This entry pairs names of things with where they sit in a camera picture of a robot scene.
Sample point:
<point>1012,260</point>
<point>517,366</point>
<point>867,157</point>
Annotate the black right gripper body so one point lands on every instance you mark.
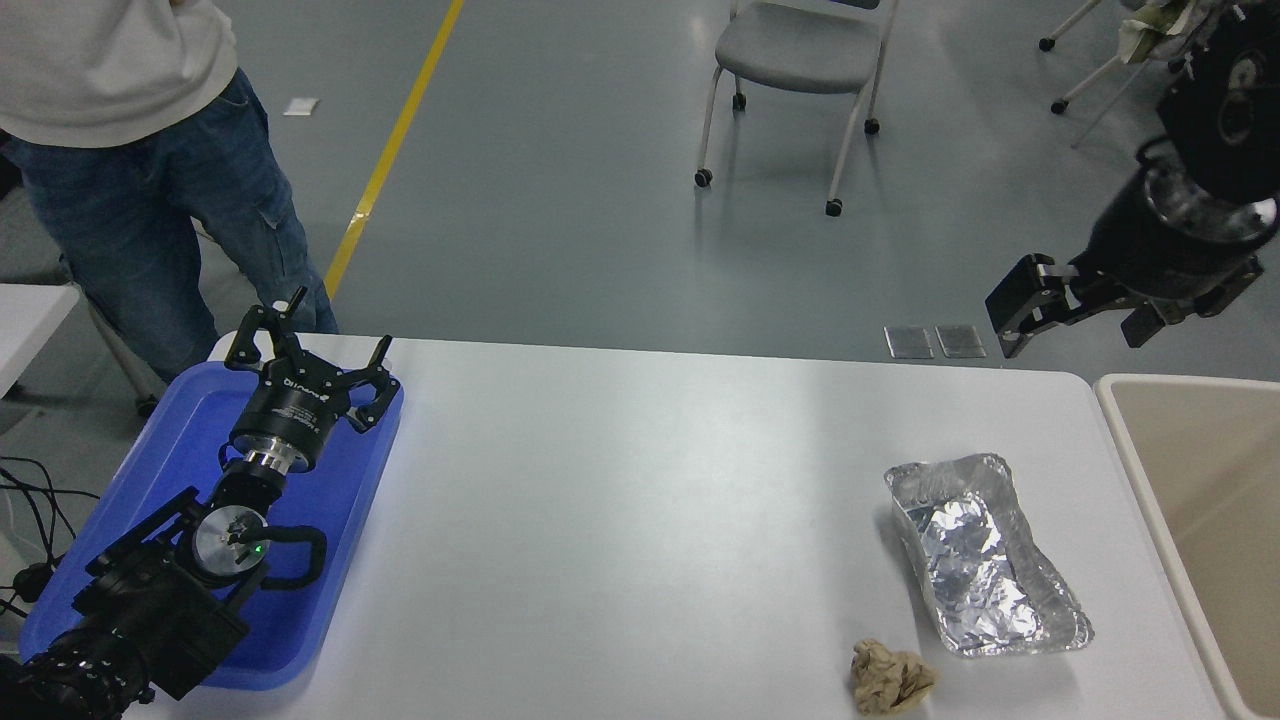
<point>1160,255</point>

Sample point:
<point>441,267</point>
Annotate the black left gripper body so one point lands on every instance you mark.
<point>292,415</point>

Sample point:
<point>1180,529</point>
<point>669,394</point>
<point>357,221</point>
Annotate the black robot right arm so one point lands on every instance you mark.
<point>1225,120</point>

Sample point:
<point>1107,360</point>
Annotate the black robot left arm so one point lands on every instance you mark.
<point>150,610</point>

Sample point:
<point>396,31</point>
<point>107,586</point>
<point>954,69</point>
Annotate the metal floor plate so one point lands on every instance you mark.
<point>960,342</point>
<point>908,343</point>

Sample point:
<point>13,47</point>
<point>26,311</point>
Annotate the blue plastic tray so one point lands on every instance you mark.
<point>340,490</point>

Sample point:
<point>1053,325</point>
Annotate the large pale bin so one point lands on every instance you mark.
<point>1210,480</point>

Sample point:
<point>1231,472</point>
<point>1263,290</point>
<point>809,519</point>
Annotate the white-legged wheeled chair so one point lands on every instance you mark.
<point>1058,105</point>

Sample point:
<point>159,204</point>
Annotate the white paper scrap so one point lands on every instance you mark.
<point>302,107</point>

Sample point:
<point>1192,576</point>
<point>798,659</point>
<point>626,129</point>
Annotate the beige cloth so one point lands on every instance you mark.
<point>1140,30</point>

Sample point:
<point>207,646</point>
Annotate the small white table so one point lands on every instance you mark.
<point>30,320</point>

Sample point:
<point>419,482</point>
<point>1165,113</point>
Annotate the crumpled silver foil tray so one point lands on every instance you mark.
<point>975,560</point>

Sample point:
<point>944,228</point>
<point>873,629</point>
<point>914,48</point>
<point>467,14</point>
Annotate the person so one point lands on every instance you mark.
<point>130,80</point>

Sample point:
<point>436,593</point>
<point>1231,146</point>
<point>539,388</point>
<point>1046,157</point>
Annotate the black jacket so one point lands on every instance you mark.
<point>5,178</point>

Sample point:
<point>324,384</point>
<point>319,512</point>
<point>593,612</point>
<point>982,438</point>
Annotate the grey chair with white legs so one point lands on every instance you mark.
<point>790,50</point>

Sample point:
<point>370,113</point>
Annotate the crumpled tan paper ball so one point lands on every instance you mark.
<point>890,680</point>

